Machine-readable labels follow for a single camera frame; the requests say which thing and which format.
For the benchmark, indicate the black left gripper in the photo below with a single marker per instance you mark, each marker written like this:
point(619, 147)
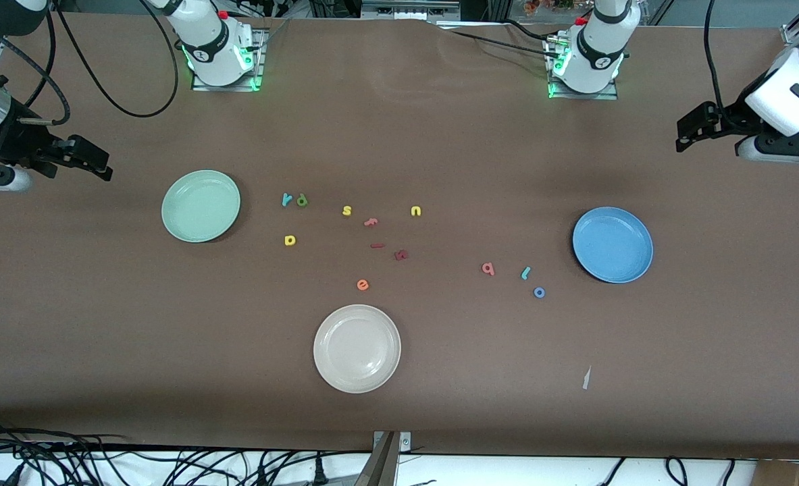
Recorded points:
point(729, 118)

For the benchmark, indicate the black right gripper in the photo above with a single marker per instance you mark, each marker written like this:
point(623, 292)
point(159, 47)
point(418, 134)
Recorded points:
point(9, 140)

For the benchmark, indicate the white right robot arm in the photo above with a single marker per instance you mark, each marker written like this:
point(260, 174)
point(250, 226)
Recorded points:
point(210, 47)

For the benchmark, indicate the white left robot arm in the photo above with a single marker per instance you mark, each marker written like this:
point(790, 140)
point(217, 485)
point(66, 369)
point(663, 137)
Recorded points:
point(598, 54)

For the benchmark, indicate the green plate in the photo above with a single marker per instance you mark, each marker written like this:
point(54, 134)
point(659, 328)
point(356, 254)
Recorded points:
point(200, 209)

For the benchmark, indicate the blue plate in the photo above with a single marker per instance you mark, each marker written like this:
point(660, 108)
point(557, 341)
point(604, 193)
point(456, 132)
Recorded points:
point(612, 246)

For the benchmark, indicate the colourful flowers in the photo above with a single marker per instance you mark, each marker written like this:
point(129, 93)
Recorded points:
point(548, 5)

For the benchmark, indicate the brown paper table cover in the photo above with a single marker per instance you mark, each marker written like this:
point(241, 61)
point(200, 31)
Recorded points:
point(440, 135)

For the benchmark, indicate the grey paper scrap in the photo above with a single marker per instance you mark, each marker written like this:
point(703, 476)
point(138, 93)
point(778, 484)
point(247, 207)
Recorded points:
point(586, 379)

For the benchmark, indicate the grey metal device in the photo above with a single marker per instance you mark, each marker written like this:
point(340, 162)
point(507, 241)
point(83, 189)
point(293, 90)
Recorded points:
point(409, 8)

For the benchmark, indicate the dark red foam letter k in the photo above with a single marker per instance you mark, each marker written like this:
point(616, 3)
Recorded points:
point(400, 255)

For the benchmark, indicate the white plate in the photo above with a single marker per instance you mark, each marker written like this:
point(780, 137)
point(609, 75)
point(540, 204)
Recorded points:
point(356, 349)

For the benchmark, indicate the cardboard box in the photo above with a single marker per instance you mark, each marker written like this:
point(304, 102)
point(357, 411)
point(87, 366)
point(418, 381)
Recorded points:
point(791, 476)

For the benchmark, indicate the black plug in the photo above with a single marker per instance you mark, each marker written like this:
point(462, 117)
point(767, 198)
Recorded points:
point(261, 478)
point(319, 472)

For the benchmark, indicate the brown grey beam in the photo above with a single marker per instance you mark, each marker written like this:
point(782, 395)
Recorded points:
point(382, 469)

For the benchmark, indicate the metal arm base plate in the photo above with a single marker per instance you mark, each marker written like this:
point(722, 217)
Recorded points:
point(602, 96)
point(261, 64)

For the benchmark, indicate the metal table bracket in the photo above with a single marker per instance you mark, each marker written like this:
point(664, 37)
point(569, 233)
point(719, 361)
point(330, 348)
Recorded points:
point(404, 442)

